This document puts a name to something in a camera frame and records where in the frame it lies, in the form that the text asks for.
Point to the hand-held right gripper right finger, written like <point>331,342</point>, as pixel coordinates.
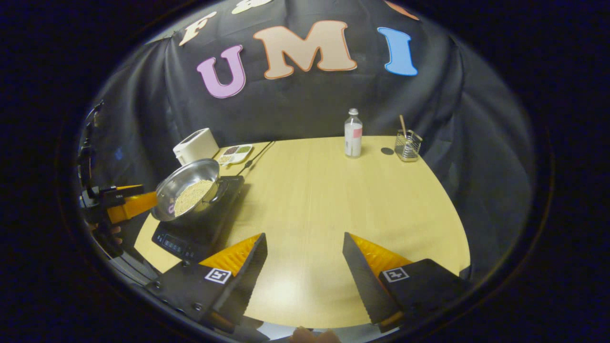
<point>364,286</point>

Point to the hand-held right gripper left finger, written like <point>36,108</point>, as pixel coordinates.
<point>245,281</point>

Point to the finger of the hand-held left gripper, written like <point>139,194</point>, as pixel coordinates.
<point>119,195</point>
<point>133,207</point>

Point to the black induction cooktop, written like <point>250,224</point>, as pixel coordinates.
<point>200,233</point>

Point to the pile of yellow beads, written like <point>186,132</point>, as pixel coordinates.
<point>193,197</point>

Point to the white toaster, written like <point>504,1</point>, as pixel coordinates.
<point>196,146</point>

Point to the white divided dish with beans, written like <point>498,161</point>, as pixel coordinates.
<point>236,153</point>

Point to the small black round disc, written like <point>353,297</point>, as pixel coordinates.
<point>387,151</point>

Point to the clear bottle with pink label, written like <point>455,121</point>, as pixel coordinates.
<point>353,138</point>

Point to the wooden stick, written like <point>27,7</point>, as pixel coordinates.
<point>403,126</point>

